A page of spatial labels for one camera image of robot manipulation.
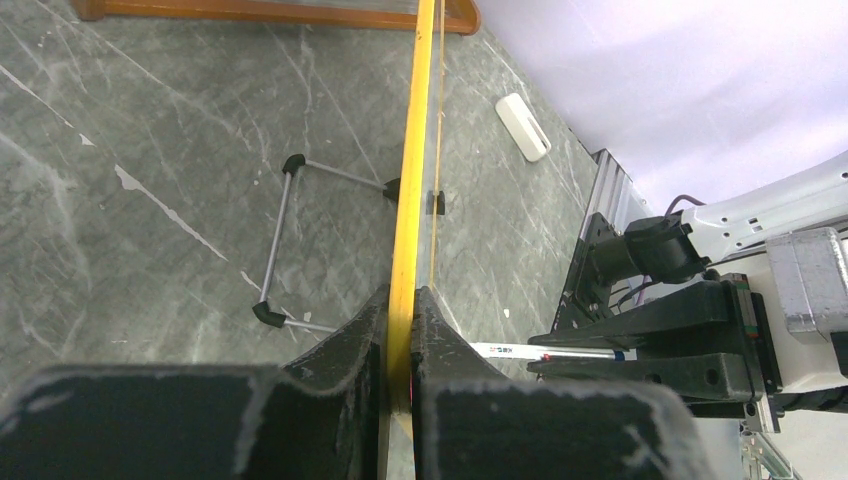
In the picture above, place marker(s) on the orange wooden rack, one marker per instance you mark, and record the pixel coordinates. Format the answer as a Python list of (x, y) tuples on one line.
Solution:
[(385, 15)]

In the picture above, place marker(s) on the white plastic block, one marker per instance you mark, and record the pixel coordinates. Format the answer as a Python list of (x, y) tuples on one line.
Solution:
[(523, 127)]

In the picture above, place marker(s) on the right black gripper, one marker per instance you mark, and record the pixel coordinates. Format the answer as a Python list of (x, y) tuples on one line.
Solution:
[(694, 319)]

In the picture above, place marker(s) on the aluminium frame rail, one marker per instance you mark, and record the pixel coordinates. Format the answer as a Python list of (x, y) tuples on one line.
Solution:
[(614, 194)]

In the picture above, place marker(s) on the white blue marker pen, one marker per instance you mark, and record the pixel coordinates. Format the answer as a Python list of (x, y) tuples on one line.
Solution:
[(544, 353)]

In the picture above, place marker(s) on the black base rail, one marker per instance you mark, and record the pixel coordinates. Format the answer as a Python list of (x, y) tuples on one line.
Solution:
[(586, 293)]

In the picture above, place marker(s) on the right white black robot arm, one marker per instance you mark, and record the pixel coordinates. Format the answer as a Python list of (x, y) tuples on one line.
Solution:
[(693, 241)]

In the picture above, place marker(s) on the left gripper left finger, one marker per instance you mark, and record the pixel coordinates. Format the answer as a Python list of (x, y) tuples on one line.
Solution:
[(318, 417)]

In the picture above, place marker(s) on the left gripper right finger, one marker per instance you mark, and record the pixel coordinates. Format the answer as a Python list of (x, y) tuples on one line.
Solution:
[(470, 421)]

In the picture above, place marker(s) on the yellow framed whiteboard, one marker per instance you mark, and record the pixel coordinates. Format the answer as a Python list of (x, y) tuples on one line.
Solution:
[(416, 225)]

